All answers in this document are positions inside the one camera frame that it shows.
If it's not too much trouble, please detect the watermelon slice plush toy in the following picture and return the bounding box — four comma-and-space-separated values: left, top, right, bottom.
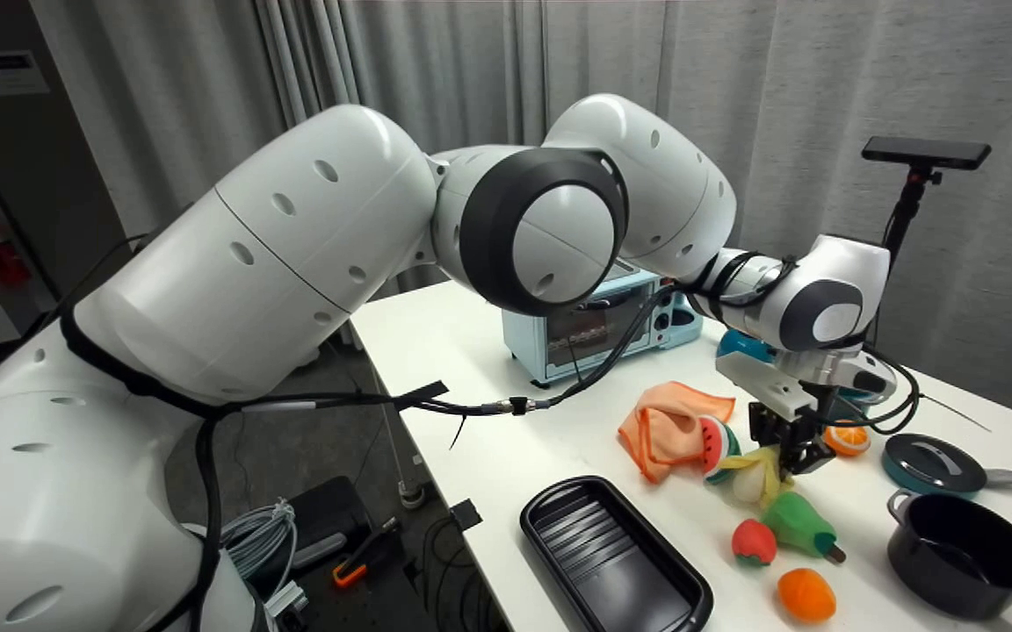
696, 416, 750, 488

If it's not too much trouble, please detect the white wall label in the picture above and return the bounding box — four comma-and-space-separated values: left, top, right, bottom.
0, 45, 53, 101

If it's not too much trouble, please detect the black tape strip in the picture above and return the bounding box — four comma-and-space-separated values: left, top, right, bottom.
445, 497, 489, 535
394, 376, 452, 416

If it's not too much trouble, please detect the black box on floor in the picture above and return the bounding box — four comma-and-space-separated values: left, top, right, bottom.
281, 471, 377, 578

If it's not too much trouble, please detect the orange handled tool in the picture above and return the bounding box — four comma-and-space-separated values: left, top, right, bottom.
328, 518, 404, 595

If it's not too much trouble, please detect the light blue toy oven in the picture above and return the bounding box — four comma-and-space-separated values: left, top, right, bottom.
500, 265, 706, 391

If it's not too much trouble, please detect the green pear plush toy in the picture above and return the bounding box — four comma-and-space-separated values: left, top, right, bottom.
756, 488, 852, 568

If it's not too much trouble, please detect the grey cable bundle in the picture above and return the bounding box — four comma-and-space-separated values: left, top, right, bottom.
213, 498, 314, 625

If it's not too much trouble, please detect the long black arm cable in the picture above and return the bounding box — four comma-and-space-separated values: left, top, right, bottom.
53, 284, 677, 632

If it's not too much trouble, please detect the red peach plush toy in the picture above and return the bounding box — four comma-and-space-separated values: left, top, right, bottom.
726, 518, 783, 571

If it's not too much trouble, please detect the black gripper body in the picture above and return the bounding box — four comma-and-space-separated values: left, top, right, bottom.
744, 396, 840, 456

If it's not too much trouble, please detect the orange fruit plush toy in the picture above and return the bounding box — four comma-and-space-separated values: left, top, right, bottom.
772, 567, 843, 628

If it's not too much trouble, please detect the black rectangular tray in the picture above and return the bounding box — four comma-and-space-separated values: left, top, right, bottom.
517, 471, 717, 632

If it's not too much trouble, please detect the orange cloth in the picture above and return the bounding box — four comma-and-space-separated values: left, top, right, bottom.
616, 378, 740, 488

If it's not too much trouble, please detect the half orange toy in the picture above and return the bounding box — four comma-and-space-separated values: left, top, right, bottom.
821, 420, 874, 464

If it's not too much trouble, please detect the yellow banana plush toy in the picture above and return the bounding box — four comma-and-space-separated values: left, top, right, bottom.
706, 447, 797, 518

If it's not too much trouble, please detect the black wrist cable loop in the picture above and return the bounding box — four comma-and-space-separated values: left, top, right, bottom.
829, 348, 928, 438

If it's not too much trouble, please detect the black pot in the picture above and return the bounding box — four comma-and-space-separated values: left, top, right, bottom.
881, 488, 1012, 625

